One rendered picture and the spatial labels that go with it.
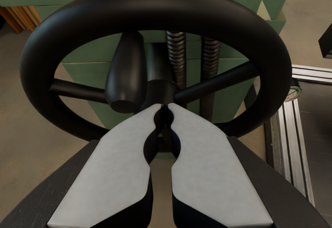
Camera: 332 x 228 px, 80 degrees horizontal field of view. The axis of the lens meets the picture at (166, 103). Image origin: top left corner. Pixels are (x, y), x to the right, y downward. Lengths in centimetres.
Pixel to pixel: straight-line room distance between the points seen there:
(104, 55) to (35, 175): 92
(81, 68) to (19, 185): 90
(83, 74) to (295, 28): 166
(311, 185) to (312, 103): 39
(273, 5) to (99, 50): 32
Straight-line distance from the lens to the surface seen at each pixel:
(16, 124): 146
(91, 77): 50
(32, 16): 198
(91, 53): 44
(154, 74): 26
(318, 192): 98
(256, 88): 54
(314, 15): 211
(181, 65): 28
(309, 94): 118
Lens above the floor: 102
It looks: 58 degrees down
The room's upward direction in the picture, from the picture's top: 4 degrees counter-clockwise
